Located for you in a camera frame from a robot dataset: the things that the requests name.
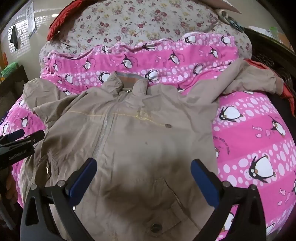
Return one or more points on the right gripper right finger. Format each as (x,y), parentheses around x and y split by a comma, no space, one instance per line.
(239,211)

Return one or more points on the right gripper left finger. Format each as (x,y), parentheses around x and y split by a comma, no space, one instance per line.
(37,221)

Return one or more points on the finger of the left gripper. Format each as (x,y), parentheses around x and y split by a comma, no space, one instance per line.
(12,136)
(34,137)

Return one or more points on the beige zip jacket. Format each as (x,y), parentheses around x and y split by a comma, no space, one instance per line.
(143,139)

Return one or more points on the left hand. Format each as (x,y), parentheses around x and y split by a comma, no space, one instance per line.
(10,191)

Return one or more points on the dark wooden side cabinet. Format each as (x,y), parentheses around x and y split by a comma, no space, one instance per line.
(12,88)

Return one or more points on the green plastic basket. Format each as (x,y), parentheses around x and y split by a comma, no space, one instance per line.
(8,70)

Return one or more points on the pink penguin blanket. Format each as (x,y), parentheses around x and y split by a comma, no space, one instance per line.
(252,143)

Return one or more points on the dark hanging cloth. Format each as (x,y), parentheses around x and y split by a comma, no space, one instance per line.
(14,37)

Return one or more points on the red cushion at headboard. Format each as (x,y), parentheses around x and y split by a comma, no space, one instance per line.
(65,15)

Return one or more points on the floral bed sheet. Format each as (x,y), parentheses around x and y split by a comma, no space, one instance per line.
(131,22)

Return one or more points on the red cushion at bedside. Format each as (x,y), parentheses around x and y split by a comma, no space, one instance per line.
(286,92)

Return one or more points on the dark wooden headboard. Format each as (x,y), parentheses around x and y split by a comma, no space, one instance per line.
(281,60)

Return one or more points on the white wall calendar poster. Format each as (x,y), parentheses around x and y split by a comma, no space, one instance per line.
(30,18)

